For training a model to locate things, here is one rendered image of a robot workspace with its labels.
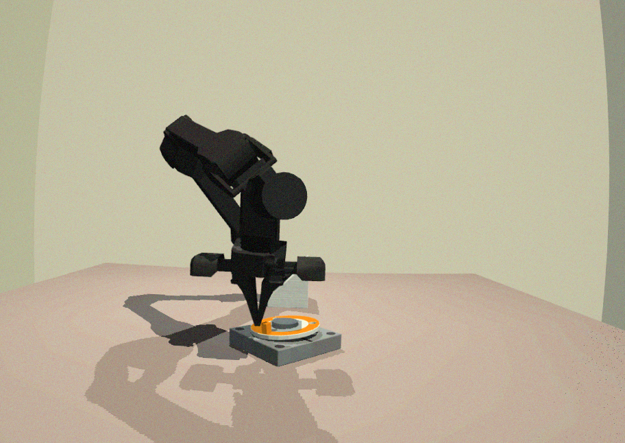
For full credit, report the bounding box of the orange round plate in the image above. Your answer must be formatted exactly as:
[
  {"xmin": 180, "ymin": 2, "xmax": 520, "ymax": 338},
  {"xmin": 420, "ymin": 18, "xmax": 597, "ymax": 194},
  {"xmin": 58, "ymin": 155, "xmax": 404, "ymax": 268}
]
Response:
[{"xmin": 251, "ymin": 315, "xmax": 320, "ymax": 340}]

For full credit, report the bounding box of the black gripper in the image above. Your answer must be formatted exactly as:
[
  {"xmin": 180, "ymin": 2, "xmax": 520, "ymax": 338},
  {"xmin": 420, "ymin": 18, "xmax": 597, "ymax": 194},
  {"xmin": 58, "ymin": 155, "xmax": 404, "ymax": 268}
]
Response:
[{"xmin": 190, "ymin": 217, "xmax": 326, "ymax": 326}]

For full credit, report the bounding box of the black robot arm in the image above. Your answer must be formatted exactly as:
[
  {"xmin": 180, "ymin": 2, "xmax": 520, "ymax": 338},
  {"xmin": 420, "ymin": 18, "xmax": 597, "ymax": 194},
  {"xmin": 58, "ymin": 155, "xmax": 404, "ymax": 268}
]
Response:
[{"xmin": 160, "ymin": 115, "xmax": 307, "ymax": 278}]

